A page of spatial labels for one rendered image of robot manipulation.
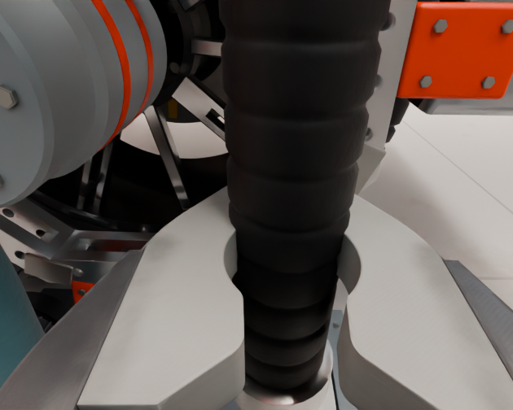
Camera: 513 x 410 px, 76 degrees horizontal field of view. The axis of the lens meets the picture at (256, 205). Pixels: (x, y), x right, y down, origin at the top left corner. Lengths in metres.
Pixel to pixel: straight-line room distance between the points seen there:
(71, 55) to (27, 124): 0.04
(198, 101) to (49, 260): 0.26
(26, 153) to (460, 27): 0.30
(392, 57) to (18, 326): 0.42
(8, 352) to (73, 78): 0.29
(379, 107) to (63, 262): 0.39
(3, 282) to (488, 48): 0.46
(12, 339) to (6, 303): 0.04
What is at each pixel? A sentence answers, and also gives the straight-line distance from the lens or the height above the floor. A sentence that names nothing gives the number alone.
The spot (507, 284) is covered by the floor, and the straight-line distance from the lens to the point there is 1.55.
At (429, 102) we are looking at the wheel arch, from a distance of 0.55.
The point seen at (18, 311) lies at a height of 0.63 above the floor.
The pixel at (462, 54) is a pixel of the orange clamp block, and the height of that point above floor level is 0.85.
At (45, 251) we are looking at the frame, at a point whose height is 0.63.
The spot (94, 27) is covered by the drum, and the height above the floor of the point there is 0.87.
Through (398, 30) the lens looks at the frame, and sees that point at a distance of 0.30.
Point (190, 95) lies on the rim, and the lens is 0.42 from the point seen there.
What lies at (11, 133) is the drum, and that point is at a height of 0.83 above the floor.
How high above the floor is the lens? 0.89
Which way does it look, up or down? 32 degrees down
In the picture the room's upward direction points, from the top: straight up
